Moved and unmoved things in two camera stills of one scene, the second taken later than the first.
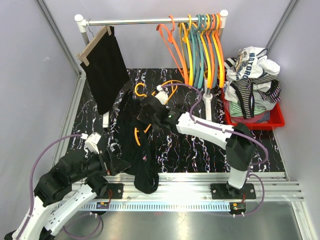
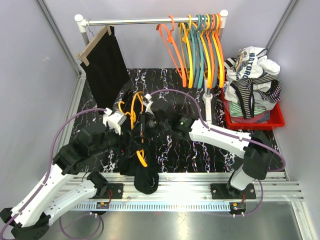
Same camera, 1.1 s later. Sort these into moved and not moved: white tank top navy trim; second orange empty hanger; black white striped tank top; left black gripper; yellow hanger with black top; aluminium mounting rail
Moved: yellow hanger with black top; left black gripper
Not moved: second orange empty hanger; black white striped tank top; aluminium mounting rail; white tank top navy trim
